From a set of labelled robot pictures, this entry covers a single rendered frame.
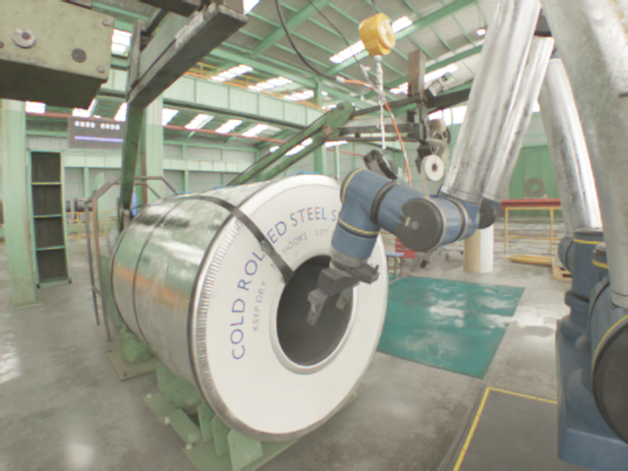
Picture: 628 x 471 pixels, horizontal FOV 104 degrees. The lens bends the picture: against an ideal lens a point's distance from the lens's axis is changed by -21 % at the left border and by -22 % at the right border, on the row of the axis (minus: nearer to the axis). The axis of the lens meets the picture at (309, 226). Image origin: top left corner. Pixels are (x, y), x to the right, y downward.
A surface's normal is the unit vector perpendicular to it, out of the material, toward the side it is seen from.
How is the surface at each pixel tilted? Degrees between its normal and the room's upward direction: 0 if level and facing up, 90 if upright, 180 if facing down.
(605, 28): 92
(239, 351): 90
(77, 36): 89
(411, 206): 84
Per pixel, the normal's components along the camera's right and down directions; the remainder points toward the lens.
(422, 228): -0.72, 0.07
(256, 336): 0.72, 0.02
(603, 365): -1.00, -0.08
